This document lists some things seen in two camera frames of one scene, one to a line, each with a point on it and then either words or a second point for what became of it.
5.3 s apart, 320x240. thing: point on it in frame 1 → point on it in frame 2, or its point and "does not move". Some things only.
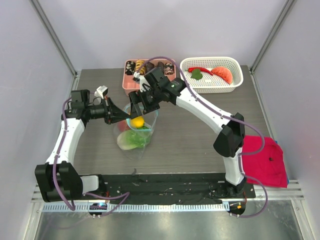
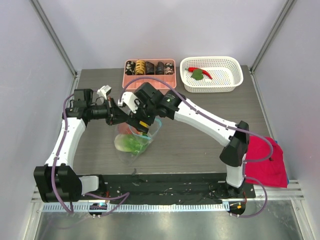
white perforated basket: (213, 74) does not move
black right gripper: (144, 102) → (139, 122)
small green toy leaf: (196, 74) does not move
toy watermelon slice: (224, 73) → (141, 133)
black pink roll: (169, 68) does not move
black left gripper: (113, 114) does not move
